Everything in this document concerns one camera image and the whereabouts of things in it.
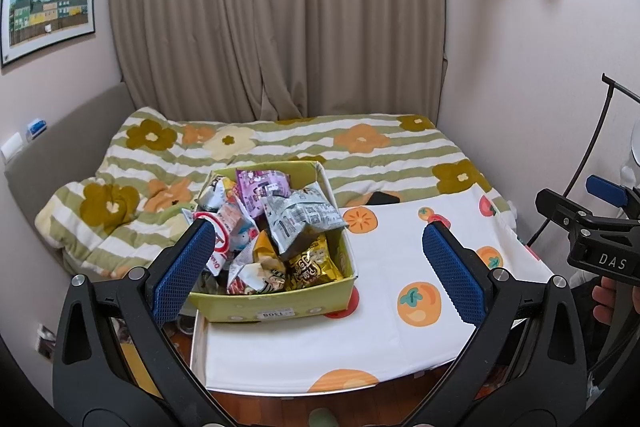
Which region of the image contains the framed houses picture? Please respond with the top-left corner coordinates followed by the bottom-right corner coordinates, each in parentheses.
top-left (1, 0), bottom-right (96, 67)

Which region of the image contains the grey headboard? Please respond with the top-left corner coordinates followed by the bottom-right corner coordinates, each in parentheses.
top-left (3, 81), bottom-right (138, 233)

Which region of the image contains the purple snack bag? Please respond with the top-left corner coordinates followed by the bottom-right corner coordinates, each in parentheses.
top-left (235, 170), bottom-right (291, 219)

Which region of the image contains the fruit print tablecloth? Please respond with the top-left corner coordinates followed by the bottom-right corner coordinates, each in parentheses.
top-left (190, 185), bottom-right (551, 397)

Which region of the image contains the gold brown chip bag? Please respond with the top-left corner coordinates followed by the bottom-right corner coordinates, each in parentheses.
top-left (226, 231), bottom-right (286, 295)

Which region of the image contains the gold chocolate snack bag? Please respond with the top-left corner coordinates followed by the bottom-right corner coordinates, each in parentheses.
top-left (284, 233), bottom-right (344, 291)

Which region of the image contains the wall power outlet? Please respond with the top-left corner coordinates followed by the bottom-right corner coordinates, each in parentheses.
top-left (36, 324), bottom-right (56, 361)

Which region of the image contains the beige curtain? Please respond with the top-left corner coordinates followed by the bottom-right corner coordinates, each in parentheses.
top-left (110, 0), bottom-right (446, 122)

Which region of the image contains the white red shrimp flakes bag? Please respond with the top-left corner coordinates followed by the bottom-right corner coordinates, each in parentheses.
top-left (182, 193), bottom-right (259, 277)

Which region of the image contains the green cardboard box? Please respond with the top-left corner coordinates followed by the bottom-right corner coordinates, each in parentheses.
top-left (189, 160), bottom-right (358, 323)

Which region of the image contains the black phone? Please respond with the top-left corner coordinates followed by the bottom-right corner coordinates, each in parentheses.
top-left (367, 191), bottom-right (401, 206)

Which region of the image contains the cream blue chip bag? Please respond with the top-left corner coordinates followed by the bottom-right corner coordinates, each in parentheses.
top-left (196, 176), bottom-right (236, 212)

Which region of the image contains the grey white snack bag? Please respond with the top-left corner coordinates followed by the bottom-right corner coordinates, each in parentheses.
top-left (262, 182), bottom-right (346, 259)

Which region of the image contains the floral striped quilt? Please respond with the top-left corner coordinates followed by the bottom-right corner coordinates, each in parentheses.
top-left (34, 107), bottom-right (515, 279)

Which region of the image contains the blue white small device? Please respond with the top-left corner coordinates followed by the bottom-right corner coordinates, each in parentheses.
top-left (26, 119), bottom-right (48, 141)

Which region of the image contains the black lamp stand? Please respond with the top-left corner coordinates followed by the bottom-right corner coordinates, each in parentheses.
top-left (525, 72), bottom-right (640, 249)

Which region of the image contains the person's right hand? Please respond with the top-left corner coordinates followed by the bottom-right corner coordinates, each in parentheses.
top-left (592, 277), bottom-right (618, 325)

